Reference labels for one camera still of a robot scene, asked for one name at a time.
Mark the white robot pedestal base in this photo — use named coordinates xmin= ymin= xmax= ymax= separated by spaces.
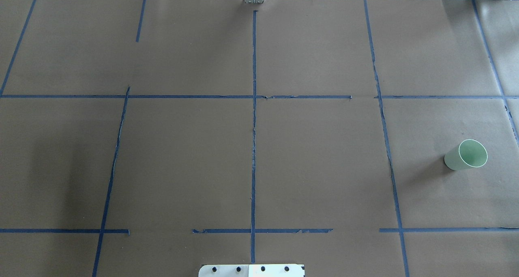
xmin=198 ymin=264 xmax=305 ymax=277

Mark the light green plastic cup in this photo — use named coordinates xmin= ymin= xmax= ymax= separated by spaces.
xmin=444 ymin=140 xmax=488 ymax=171

